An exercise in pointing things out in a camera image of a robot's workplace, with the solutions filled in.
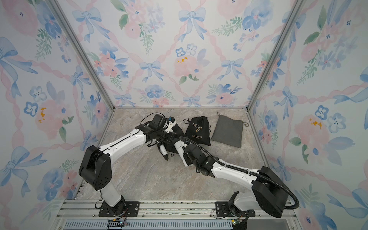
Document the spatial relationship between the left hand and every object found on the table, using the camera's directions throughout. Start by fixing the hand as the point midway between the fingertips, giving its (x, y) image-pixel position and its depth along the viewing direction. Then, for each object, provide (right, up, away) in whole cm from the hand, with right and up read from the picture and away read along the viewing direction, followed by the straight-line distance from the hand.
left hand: (175, 136), depth 87 cm
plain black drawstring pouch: (+15, +3, +10) cm, 18 cm away
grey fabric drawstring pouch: (+37, +2, +17) cm, 41 cm away
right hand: (+5, -5, -1) cm, 7 cm away
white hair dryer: (-7, -10, +3) cm, 13 cm away
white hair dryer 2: (+2, -5, 0) cm, 6 cm away
